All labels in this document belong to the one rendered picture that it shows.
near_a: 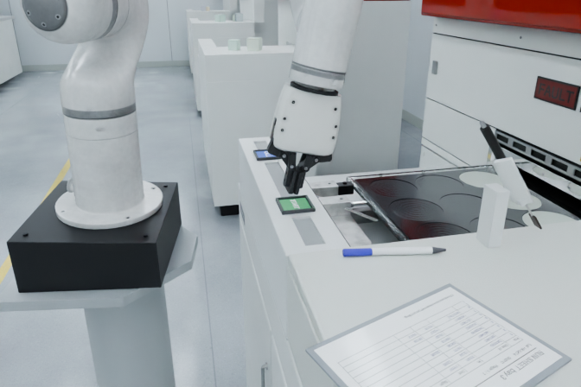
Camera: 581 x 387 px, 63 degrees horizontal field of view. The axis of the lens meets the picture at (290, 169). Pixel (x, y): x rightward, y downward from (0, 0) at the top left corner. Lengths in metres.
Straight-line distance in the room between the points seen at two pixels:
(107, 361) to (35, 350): 1.13
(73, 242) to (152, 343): 0.30
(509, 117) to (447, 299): 0.72
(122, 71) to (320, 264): 0.46
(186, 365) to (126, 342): 0.92
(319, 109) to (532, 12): 0.55
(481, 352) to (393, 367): 0.09
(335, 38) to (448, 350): 0.42
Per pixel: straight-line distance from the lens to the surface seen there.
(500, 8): 1.20
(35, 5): 0.78
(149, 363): 1.08
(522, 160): 1.19
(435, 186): 1.08
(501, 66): 1.27
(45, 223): 0.93
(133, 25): 0.88
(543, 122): 1.16
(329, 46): 0.69
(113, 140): 0.86
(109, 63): 0.86
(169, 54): 8.73
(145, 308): 1.00
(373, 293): 0.59
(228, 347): 1.98
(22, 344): 2.24
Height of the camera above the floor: 1.30
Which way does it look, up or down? 21 degrees down
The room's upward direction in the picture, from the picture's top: straight up
